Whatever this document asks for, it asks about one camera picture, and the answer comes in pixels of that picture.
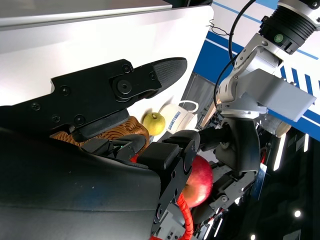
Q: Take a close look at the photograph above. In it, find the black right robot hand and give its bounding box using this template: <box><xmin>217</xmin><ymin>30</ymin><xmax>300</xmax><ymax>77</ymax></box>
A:
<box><xmin>0</xmin><ymin>57</ymin><xmax>201</xmax><ymax>240</ymax></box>

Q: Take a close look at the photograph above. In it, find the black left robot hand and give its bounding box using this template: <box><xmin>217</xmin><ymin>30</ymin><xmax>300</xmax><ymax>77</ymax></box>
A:
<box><xmin>192</xmin><ymin>117</ymin><xmax>259</xmax><ymax>225</ymax></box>

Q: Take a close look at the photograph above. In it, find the red apple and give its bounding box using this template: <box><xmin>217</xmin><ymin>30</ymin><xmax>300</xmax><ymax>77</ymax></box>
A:
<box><xmin>181</xmin><ymin>154</ymin><xmax>214</xmax><ymax>209</ymax></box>

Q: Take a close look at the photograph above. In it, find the wicker basket with red handle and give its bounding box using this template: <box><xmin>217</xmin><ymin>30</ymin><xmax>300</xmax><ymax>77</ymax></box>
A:
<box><xmin>49</xmin><ymin>116</ymin><xmax>195</xmax><ymax>240</ymax></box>

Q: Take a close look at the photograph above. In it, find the white ceramic mug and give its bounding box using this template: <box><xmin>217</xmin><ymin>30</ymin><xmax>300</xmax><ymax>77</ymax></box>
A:
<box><xmin>159</xmin><ymin>100</ymin><xmax>200</xmax><ymax>135</ymax></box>

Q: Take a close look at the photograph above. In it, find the large green pear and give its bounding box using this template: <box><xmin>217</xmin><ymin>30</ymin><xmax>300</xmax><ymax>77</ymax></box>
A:
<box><xmin>142</xmin><ymin>112</ymin><xmax>166</xmax><ymax>137</ymax></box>

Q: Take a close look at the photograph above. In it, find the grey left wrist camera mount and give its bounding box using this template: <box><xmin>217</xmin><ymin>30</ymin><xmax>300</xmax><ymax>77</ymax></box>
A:
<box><xmin>240</xmin><ymin>68</ymin><xmax>317</xmax><ymax>138</ymax></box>

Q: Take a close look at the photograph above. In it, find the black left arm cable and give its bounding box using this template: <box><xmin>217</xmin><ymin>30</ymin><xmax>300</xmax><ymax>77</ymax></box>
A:
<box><xmin>214</xmin><ymin>0</ymin><xmax>256</xmax><ymax>111</ymax></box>

